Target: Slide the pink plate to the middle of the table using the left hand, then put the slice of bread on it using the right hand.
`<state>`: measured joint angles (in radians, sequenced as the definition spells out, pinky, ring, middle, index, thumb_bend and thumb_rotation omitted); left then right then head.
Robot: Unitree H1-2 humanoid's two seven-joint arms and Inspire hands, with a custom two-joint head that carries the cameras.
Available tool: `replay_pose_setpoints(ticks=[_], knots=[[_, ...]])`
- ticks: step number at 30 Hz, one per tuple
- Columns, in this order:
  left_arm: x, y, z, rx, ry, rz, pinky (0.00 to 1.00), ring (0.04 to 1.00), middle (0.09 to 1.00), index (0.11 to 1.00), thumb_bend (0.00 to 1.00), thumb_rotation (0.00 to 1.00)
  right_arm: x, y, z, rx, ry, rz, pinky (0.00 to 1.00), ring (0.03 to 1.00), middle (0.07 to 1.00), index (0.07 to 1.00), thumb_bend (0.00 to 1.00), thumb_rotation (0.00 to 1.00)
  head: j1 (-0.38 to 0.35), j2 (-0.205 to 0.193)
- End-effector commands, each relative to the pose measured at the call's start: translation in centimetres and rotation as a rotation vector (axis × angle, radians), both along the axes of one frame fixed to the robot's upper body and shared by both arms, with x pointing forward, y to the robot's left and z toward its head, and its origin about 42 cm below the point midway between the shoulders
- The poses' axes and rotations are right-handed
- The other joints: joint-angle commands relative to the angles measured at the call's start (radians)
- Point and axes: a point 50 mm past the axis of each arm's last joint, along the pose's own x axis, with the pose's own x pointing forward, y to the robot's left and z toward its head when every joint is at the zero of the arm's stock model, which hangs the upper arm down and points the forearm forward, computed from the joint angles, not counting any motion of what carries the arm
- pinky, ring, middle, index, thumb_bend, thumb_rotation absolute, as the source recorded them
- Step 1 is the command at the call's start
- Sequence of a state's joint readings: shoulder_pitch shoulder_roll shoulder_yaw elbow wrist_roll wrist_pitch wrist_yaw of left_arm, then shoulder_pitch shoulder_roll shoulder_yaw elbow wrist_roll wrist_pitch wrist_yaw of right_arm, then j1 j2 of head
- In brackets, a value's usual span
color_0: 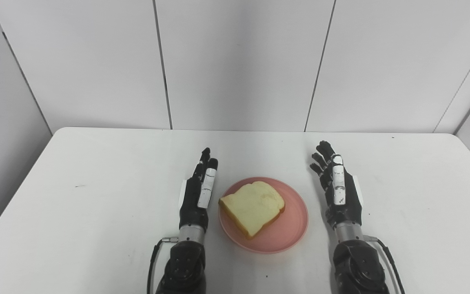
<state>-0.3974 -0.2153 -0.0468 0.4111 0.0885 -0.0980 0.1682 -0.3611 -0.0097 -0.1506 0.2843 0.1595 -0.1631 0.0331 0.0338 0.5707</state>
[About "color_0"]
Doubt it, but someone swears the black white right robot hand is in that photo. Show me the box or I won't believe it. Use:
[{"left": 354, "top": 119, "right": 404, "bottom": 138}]
[{"left": 310, "top": 140, "right": 364, "bottom": 230}]

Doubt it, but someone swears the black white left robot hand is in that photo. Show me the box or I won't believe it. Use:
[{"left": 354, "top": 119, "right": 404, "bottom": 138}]
[{"left": 178, "top": 147, "right": 219, "bottom": 233}]

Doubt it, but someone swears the slice of white bread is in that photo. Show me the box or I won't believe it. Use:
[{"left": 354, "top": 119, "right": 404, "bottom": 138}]
[{"left": 219, "top": 181, "right": 286, "bottom": 240}]

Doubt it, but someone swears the pink round plate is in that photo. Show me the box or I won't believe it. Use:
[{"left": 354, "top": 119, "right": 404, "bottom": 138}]
[{"left": 218, "top": 177, "right": 309, "bottom": 254}]

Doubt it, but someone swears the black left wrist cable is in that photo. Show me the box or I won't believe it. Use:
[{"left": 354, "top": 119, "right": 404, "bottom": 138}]
[{"left": 147, "top": 236, "right": 179, "bottom": 294}]

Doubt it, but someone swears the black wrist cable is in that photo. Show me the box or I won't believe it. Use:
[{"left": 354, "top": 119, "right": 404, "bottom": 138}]
[
  {"left": 364, "top": 236, "right": 406, "bottom": 294},
  {"left": 147, "top": 236, "right": 179, "bottom": 294}
]

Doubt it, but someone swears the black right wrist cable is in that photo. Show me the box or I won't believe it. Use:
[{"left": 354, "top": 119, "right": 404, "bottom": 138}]
[{"left": 364, "top": 236, "right": 406, "bottom": 294}]

